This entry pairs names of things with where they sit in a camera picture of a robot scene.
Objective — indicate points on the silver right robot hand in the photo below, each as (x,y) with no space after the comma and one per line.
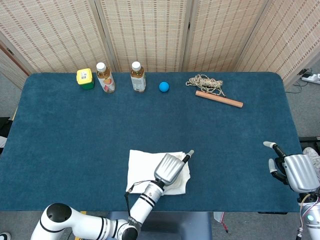
(302,172)

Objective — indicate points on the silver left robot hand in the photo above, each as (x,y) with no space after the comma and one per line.
(168,170)

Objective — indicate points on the white T-shirt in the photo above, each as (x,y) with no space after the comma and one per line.
(141,165)

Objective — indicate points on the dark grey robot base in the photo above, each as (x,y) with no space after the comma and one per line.
(180,225)

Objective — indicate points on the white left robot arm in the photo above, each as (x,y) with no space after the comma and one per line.
(147,197)

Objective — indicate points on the white sneaker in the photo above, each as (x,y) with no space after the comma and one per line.
(311,151)

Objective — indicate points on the black metal stand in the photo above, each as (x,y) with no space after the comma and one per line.
(310,139)

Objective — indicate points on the blue ball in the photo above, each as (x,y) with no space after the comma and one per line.
(164,87)

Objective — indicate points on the brown cardboard tube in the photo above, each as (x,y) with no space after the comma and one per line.
(220,99)

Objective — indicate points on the tea bottle with text label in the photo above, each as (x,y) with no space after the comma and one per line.
(138,80)

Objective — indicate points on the white power strip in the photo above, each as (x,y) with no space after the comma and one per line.
(312,78)

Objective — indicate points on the blue table cloth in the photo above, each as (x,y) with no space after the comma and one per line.
(75,137)

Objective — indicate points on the tea bottle with fruit label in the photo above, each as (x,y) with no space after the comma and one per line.
(107,81)

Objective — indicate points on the green jar with yellow lid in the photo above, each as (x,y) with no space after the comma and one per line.
(85,77)

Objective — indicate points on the woven bamboo folding screen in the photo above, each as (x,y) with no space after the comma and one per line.
(150,30)

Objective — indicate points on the black bag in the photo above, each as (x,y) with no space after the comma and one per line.
(5,125)

